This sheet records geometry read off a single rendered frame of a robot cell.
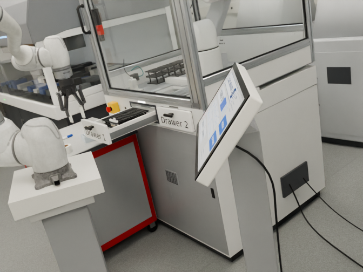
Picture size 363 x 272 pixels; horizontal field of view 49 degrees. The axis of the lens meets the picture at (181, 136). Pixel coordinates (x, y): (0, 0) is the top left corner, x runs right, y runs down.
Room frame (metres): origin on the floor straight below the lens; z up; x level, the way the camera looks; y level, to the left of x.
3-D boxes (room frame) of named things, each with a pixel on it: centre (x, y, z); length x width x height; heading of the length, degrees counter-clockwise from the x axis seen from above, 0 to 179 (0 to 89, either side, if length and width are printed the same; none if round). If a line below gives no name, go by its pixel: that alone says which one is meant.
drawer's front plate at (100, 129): (2.13, 0.46, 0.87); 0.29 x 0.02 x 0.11; 35
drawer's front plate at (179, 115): (2.06, 0.02, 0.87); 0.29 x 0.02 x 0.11; 35
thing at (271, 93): (2.56, -0.22, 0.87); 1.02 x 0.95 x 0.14; 35
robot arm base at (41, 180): (1.66, 0.59, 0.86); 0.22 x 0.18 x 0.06; 21
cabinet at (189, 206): (2.55, -0.22, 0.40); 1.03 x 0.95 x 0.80; 35
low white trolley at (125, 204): (2.48, 0.68, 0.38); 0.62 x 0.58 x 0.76; 35
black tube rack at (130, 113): (2.25, 0.30, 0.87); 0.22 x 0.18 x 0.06; 125
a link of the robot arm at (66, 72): (2.05, 0.52, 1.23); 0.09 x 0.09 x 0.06
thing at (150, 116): (2.25, 0.29, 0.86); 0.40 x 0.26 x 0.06; 125
